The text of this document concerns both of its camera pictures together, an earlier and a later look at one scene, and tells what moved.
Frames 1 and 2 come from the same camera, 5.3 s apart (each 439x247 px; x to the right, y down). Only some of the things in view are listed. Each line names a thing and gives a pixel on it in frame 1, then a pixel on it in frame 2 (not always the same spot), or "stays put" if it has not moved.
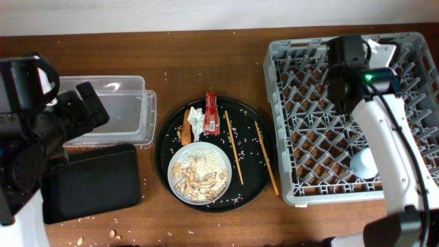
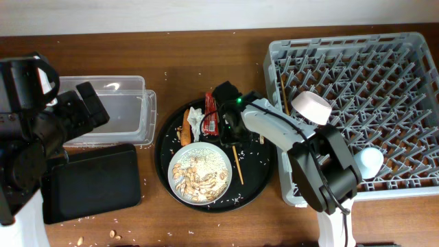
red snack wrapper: x=211 y=126 stays put
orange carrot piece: x=186 y=130 stays put
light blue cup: x=363 y=165 stays put
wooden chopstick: x=271 y=175 -> x=285 y=97
